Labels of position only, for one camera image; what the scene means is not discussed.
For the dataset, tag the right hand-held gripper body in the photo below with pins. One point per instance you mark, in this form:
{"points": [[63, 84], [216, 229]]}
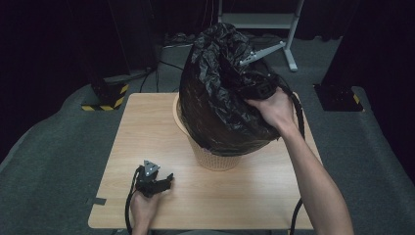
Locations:
{"points": [[262, 89]]}

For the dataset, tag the black yellow striped stand base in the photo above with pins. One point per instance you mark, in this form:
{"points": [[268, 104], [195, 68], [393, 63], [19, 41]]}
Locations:
{"points": [[109, 98]]}

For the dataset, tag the person's right hand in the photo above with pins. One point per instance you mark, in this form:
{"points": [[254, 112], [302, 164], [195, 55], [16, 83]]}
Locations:
{"points": [[277, 109]]}

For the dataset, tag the grey metal stand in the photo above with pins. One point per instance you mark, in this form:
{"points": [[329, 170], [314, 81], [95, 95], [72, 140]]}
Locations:
{"points": [[261, 19]]}

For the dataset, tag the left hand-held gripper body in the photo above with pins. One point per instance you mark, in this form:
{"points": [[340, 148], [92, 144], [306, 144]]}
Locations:
{"points": [[147, 180]]}

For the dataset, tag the grey tape piece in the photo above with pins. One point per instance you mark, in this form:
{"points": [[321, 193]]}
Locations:
{"points": [[100, 201]]}

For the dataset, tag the person's left hand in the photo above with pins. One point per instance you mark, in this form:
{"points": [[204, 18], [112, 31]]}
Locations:
{"points": [[143, 206]]}

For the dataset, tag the black plastic garbage bag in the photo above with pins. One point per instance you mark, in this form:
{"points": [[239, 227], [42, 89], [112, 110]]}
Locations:
{"points": [[215, 98]]}

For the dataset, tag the orange plastic mesh basket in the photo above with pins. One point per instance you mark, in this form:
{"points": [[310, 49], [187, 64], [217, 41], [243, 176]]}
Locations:
{"points": [[212, 160]]}

